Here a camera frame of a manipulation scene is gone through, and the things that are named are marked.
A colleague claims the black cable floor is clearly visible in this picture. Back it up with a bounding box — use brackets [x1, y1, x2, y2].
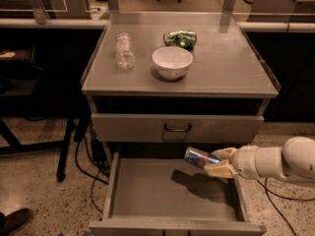
[255, 177, 315, 236]
[74, 130, 111, 215]

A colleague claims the white ceramic bowl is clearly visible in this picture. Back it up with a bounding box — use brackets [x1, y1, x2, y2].
[152, 46, 193, 81]

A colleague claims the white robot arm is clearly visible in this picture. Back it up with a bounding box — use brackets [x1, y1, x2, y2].
[204, 137, 315, 183]

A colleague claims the black cable right floor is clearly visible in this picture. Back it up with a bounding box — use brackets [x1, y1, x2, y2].
[255, 177, 315, 236]

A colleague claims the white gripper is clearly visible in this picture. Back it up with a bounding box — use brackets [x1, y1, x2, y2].
[204, 146, 260, 180]

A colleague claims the grey drawer cabinet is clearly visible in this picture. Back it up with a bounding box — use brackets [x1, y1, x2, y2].
[83, 13, 278, 236]

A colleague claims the clear plastic water bottle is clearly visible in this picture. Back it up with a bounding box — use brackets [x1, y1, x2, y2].
[115, 32, 135, 71]

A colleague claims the blue silver redbull can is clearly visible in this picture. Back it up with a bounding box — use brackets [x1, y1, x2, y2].
[184, 147, 221, 168]

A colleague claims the open grey middle drawer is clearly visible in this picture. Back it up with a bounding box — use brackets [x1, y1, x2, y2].
[90, 154, 266, 236]

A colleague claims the black power adapter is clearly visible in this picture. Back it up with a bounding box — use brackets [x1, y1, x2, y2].
[91, 140, 105, 162]

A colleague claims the green crushed soda can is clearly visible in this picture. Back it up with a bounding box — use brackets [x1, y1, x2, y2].
[163, 30, 197, 49]

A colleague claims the black shoe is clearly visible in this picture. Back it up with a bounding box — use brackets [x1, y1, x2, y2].
[0, 207, 32, 236]

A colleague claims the black cable left floor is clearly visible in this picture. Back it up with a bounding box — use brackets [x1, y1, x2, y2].
[74, 130, 111, 215]

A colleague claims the black table frame left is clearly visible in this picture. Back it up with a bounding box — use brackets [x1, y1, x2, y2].
[0, 46, 92, 183]

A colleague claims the closed grey top drawer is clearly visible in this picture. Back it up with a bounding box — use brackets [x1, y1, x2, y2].
[92, 113, 264, 144]

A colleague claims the black drawer handle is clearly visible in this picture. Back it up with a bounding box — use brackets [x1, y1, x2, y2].
[163, 124, 192, 133]

